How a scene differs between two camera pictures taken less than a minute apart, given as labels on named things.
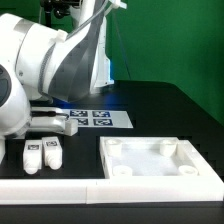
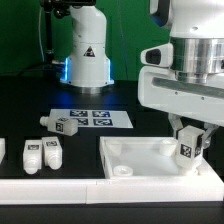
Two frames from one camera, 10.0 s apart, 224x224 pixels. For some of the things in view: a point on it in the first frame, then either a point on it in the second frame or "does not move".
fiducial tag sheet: (100, 118) does not move
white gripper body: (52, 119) → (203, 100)
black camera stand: (61, 8) does not move
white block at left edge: (2, 149) does not move
